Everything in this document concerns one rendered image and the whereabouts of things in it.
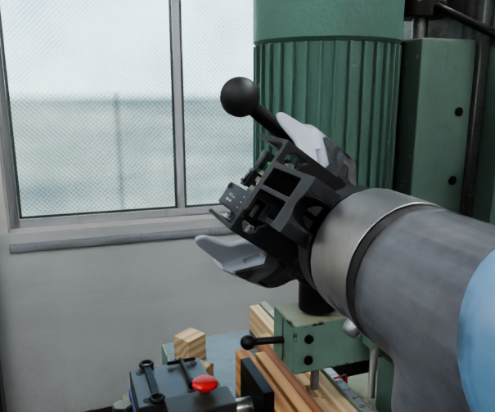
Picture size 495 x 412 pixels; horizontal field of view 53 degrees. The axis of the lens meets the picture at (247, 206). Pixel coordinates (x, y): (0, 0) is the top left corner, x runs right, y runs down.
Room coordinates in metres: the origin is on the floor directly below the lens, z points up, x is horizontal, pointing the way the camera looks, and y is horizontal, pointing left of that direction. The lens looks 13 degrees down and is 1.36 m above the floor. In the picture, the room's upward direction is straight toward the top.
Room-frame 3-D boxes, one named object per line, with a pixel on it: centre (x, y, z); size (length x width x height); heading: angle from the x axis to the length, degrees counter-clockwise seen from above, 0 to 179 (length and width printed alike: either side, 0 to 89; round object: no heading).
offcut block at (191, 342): (0.80, 0.10, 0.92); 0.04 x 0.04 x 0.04; 51
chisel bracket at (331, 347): (0.64, -0.11, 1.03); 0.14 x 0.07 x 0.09; 110
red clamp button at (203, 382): (0.53, 0.05, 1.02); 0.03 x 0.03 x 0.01
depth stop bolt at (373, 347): (0.61, -0.17, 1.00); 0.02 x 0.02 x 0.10; 20
